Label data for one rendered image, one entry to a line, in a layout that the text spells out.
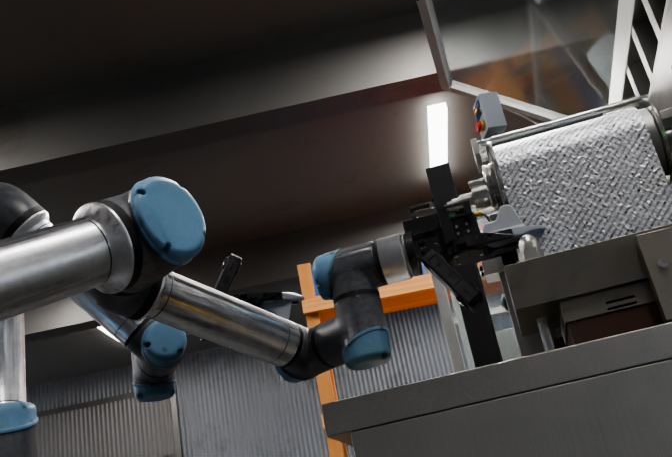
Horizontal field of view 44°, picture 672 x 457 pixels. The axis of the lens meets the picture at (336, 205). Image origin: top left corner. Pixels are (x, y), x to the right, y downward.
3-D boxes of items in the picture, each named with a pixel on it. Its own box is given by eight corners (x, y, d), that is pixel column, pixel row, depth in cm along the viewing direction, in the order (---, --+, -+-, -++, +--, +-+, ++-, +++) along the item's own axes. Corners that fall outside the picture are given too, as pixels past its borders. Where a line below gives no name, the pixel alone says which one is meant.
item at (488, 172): (484, 179, 143) (479, 157, 137) (495, 176, 143) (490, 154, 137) (494, 216, 140) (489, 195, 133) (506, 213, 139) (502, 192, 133)
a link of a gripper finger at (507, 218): (534, 193, 126) (475, 209, 128) (545, 228, 124) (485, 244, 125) (535, 200, 129) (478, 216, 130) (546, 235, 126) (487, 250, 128)
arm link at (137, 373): (138, 391, 144) (133, 330, 148) (131, 406, 153) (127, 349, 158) (183, 386, 146) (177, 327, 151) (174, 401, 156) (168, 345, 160)
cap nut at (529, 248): (521, 273, 111) (512, 242, 112) (548, 266, 110) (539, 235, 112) (520, 265, 107) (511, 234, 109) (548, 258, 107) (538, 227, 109)
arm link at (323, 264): (329, 311, 135) (320, 263, 139) (393, 295, 133) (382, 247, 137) (316, 299, 128) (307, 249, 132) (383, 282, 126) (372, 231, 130)
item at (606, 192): (532, 282, 125) (500, 174, 132) (690, 243, 121) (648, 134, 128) (532, 281, 124) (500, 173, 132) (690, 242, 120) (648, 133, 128)
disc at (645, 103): (664, 199, 137) (635, 124, 143) (667, 199, 137) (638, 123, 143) (674, 162, 124) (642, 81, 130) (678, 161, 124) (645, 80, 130)
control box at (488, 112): (475, 143, 204) (465, 108, 208) (501, 139, 205) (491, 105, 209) (481, 129, 198) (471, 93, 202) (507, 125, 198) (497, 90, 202)
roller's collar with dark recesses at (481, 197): (479, 219, 166) (471, 191, 169) (508, 212, 165) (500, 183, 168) (476, 208, 160) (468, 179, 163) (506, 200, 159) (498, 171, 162)
